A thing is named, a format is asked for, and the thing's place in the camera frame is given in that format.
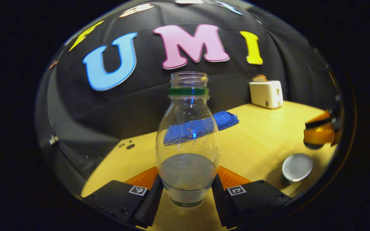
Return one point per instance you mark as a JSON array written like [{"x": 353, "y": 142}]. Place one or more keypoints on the dark blue teacup lid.
[{"x": 314, "y": 146}]

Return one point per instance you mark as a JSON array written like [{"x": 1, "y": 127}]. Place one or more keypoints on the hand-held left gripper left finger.
[{"x": 149, "y": 205}]

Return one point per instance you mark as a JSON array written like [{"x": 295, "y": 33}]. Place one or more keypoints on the clear plastic water bottle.
[{"x": 188, "y": 150}]

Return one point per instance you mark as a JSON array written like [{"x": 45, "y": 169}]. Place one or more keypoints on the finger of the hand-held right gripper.
[
  {"x": 318, "y": 123},
  {"x": 318, "y": 136}
]

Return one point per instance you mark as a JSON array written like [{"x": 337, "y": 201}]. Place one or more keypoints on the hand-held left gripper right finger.
[{"x": 223, "y": 205}]

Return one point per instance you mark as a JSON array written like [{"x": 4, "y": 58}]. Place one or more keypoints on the white toaster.
[{"x": 265, "y": 94}]

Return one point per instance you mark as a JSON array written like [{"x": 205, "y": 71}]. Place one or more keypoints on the blue folded towel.
[{"x": 226, "y": 120}]

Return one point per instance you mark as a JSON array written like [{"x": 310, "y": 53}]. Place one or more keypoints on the copper clip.
[{"x": 53, "y": 64}]

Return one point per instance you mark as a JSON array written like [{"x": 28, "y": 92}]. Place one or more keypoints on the black backdrop cloth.
[{"x": 140, "y": 102}]

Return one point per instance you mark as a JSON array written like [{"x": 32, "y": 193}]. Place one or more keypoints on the toast slice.
[{"x": 259, "y": 78}]

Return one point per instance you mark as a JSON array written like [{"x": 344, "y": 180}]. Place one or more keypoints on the silver metal clip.
[{"x": 54, "y": 139}]

